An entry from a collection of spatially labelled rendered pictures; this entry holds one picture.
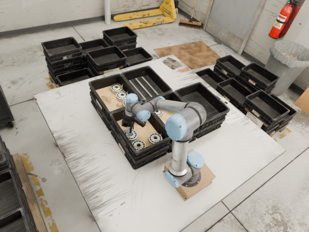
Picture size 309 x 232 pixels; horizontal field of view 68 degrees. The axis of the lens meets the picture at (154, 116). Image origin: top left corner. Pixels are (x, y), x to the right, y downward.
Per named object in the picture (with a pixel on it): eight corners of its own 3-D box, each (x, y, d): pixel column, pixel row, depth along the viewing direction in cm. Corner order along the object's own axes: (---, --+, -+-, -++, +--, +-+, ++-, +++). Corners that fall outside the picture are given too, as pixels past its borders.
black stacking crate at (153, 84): (170, 100, 205) (173, 90, 197) (142, 111, 192) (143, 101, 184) (147, 75, 226) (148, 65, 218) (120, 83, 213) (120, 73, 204)
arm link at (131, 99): (131, 102, 141) (123, 95, 145) (130, 115, 149) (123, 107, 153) (141, 98, 145) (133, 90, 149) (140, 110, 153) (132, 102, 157)
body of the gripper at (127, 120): (124, 119, 168) (125, 107, 159) (135, 121, 167) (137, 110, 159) (121, 126, 163) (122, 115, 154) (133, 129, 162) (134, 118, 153)
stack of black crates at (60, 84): (88, 81, 310) (87, 67, 293) (99, 95, 295) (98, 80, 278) (59, 90, 291) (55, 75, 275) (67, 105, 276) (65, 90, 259)
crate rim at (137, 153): (172, 138, 164) (173, 136, 162) (135, 155, 151) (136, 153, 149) (143, 103, 185) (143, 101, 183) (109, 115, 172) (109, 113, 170)
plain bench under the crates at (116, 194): (251, 187, 248) (286, 150, 198) (120, 291, 174) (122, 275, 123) (163, 96, 330) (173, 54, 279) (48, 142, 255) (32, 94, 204)
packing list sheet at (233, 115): (245, 116, 220) (245, 116, 220) (229, 125, 209) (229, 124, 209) (220, 95, 237) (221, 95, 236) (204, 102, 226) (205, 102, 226)
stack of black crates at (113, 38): (126, 52, 368) (127, 26, 335) (135, 62, 352) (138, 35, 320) (102, 58, 349) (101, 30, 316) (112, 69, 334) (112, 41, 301)
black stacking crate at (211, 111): (226, 119, 198) (230, 110, 190) (200, 131, 185) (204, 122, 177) (196, 91, 219) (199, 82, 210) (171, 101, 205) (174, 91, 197)
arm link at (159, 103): (214, 98, 115) (157, 92, 154) (199, 107, 109) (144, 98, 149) (218, 119, 119) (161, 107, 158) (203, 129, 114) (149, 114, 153)
